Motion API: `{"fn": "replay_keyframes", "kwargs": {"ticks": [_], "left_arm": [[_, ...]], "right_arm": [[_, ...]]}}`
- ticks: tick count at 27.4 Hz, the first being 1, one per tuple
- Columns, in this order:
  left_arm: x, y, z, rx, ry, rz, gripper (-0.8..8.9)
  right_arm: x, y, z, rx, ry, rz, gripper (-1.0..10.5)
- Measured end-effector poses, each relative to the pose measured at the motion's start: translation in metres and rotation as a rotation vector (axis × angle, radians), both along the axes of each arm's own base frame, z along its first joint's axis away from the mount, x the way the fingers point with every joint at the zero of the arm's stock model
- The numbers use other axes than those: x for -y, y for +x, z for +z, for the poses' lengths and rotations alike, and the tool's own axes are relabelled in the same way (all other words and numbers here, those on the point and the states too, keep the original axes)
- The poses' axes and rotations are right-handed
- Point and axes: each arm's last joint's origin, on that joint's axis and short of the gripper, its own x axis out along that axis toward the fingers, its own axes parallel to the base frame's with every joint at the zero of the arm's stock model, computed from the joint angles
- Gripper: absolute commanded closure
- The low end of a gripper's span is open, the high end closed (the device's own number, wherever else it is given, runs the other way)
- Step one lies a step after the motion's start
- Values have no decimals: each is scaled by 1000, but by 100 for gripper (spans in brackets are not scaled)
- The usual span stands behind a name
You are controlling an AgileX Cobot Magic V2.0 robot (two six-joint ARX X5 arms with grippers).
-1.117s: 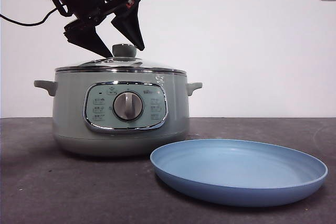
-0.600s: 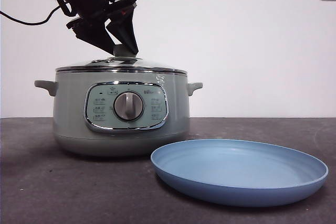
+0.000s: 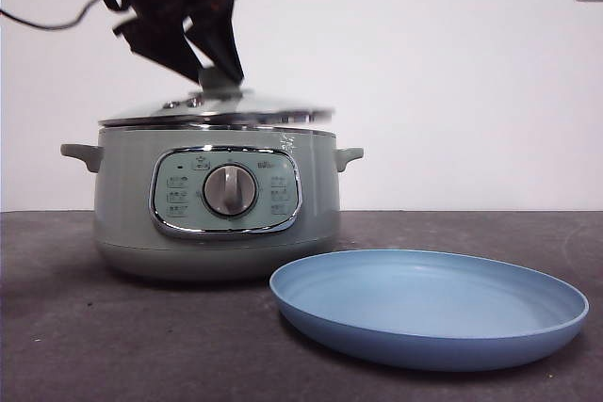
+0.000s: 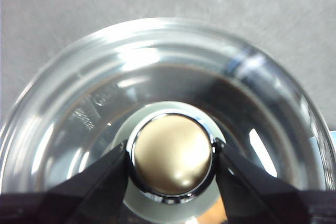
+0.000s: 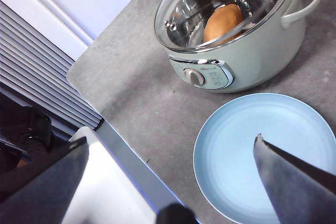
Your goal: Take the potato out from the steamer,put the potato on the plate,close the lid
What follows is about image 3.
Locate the glass lid with green knob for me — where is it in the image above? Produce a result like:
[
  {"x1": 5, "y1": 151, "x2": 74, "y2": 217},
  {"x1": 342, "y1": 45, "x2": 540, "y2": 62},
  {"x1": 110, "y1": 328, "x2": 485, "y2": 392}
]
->
[{"x1": 96, "y1": 67, "x2": 337, "y2": 129}]

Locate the pale green electric steamer pot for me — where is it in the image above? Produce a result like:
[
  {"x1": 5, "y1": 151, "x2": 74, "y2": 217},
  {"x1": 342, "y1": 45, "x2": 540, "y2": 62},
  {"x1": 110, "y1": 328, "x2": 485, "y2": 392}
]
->
[{"x1": 59, "y1": 122, "x2": 365, "y2": 282}]

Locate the blue round plate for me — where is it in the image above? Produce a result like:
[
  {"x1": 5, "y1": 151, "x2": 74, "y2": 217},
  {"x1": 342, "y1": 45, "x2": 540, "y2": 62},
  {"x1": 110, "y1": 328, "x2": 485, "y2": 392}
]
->
[{"x1": 269, "y1": 249, "x2": 591, "y2": 373}]

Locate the black cable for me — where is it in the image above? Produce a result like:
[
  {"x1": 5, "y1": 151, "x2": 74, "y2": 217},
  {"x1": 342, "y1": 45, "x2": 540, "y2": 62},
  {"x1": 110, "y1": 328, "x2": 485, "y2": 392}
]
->
[{"x1": 0, "y1": 0, "x2": 112, "y2": 30}]

